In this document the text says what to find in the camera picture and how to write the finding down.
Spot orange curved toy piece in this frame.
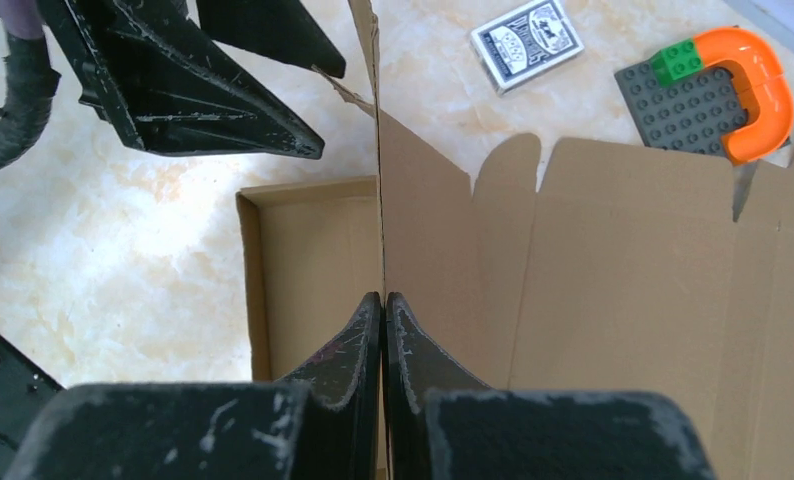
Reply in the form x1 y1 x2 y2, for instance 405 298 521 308
692 27 794 166

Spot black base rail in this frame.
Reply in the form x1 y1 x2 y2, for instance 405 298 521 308
0 335 62 478

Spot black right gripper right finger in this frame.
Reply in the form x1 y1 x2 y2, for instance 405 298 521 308
384 292 715 479

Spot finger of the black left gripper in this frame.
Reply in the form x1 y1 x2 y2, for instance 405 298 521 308
196 0 346 79
39 1 325 159

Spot grey toy brick plate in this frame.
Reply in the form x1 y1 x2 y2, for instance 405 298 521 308
614 61 748 157

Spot brown cardboard box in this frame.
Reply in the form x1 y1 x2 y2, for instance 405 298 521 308
235 0 794 480

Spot green toy brick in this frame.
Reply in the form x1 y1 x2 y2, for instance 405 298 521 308
649 38 704 87

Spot blue playing card deck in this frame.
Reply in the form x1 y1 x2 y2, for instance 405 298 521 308
470 0 585 95

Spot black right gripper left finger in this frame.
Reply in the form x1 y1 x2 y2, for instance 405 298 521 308
6 292 382 479

